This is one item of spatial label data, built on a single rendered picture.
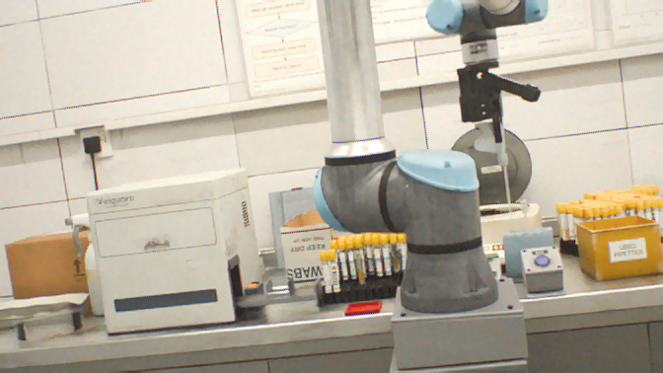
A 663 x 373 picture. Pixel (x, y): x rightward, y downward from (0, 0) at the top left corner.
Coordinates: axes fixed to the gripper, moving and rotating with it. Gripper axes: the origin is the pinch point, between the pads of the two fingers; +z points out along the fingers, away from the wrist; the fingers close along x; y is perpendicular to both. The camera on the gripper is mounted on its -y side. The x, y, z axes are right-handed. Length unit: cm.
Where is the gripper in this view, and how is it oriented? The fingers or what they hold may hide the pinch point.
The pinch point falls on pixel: (503, 159)
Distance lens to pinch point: 171.5
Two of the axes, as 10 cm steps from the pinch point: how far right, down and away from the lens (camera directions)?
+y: -9.5, 1.1, 2.8
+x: -2.7, 1.1, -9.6
